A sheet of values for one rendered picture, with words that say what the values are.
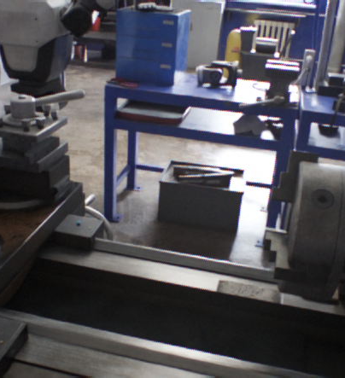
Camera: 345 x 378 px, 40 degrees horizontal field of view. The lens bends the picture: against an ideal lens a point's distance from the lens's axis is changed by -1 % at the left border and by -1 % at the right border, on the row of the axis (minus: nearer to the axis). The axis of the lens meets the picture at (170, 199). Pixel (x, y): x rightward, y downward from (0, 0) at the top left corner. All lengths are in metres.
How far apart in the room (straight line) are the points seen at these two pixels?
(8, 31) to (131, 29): 1.11
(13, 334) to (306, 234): 0.57
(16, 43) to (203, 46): 5.86
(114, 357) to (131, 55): 2.18
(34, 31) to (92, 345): 1.22
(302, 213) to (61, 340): 0.53
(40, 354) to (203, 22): 6.87
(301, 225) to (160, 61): 2.16
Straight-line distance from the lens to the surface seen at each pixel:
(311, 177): 0.85
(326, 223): 0.82
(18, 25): 1.90
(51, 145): 1.26
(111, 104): 2.81
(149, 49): 2.87
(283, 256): 0.84
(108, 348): 0.99
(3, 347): 0.96
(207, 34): 7.58
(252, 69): 6.39
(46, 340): 1.02
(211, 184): 3.00
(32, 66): 1.92
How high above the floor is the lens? 1.53
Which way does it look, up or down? 27 degrees down
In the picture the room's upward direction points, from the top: 4 degrees clockwise
